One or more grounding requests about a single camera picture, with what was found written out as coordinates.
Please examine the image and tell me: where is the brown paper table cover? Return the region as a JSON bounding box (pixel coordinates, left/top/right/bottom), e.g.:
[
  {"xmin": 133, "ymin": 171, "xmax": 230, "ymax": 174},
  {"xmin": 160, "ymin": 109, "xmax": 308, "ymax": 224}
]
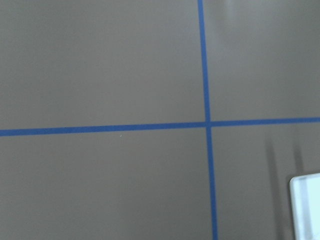
[{"xmin": 0, "ymin": 0, "xmax": 320, "ymax": 240}]

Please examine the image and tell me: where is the white rack base tray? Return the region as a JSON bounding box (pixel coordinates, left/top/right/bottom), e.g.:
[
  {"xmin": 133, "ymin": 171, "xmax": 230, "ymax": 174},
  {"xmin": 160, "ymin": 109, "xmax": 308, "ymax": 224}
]
[{"xmin": 289, "ymin": 173, "xmax": 320, "ymax": 240}]

